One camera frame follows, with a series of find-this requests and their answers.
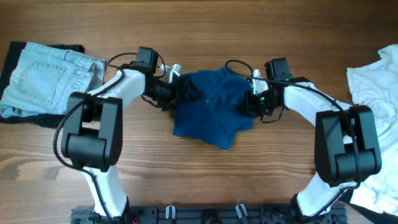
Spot light blue denim jeans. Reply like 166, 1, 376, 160
0, 41, 106, 118

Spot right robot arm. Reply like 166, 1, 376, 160
239, 58, 382, 223

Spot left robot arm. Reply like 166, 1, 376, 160
53, 47, 203, 223

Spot black folded garment left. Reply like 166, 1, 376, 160
0, 40, 106, 128

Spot blue t-shirt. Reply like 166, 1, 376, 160
173, 68, 255, 150

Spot white garment pile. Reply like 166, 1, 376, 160
346, 44, 397, 216

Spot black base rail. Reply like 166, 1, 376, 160
70, 204, 348, 224

